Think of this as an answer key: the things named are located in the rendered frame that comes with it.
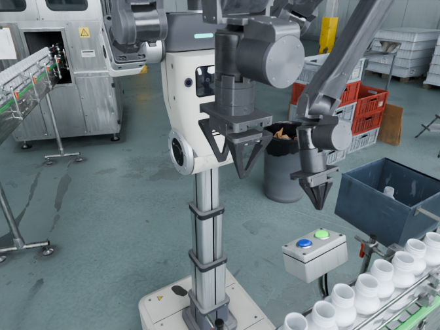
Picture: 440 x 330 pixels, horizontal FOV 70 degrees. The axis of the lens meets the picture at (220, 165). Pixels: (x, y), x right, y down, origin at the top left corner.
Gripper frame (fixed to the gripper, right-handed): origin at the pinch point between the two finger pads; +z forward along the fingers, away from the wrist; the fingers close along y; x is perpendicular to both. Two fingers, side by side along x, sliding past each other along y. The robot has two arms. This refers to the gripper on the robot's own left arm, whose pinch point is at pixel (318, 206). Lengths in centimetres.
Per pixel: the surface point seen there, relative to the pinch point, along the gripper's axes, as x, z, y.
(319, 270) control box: -3.5, 13.1, -5.7
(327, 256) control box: -3.5, 10.9, -2.7
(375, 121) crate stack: 187, 22, 293
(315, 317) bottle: -17.1, 10.1, -20.9
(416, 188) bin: 26, 24, 87
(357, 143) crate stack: 194, 43, 265
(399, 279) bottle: -17.6, 13.1, 2.0
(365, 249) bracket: -4.4, 13.6, 9.6
